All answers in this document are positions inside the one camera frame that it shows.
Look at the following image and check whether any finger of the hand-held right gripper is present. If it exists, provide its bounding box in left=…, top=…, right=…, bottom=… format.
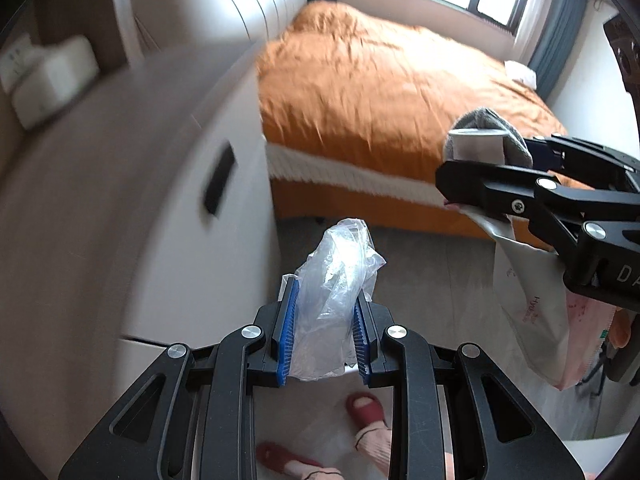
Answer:
left=526, top=134, right=640, bottom=197
left=434, top=159, right=597, bottom=262

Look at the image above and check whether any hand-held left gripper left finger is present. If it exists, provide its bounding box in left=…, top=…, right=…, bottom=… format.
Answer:
left=57, top=277, right=301, bottom=480

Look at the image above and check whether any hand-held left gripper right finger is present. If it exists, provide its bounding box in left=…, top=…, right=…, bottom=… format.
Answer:
left=352, top=300, right=586, bottom=480

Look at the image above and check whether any clear plastic bag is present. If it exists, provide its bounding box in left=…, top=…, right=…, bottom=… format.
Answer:
left=289, top=217, right=388, bottom=381

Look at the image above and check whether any pink white packaging pouch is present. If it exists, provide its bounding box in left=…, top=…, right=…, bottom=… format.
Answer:
left=445, top=127, right=618, bottom=391

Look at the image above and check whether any grey cloth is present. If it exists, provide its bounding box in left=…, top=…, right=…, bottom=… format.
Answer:
left=452, top=106, right=532, bottom=167

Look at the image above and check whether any red slipper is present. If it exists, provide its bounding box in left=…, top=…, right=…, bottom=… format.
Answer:
left=256, top=441, right=323, bottom=476
left=346, top=392, right=387, bottom=428

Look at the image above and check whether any white pillow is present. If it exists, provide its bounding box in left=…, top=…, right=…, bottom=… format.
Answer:
left=504, top=60, right=538, bottom=88

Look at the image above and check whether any pink sock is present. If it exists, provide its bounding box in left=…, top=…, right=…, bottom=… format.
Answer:
left=354, top=420, right=396, bottom=476
left=295, top=462, right=346, bottom=480

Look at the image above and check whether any white nightstand with drawers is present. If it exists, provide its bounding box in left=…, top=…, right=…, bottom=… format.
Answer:
left=0, top=0, right=281, bottom=480

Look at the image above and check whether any white bed sheet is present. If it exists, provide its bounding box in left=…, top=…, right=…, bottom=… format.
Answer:
left=265, top=142, right=451, bottom=207

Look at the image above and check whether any bed with orange duvet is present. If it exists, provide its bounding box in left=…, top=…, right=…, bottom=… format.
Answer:
left=255, top=0, right=568, bottom=251

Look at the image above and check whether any white round container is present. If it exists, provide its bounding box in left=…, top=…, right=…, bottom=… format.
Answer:
left=560, top=427, right=640, bottom=480

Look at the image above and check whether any white padded headboard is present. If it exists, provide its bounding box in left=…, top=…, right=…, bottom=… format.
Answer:
left=112, top=0, right=308, bottom=68

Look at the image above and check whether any white tissue box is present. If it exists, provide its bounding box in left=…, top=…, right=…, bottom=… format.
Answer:
left=11, top=35, right=100, bottom=131

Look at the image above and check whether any black drawer handle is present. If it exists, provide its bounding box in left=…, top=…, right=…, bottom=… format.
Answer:
left=202, top=142, right=236, bottom=218

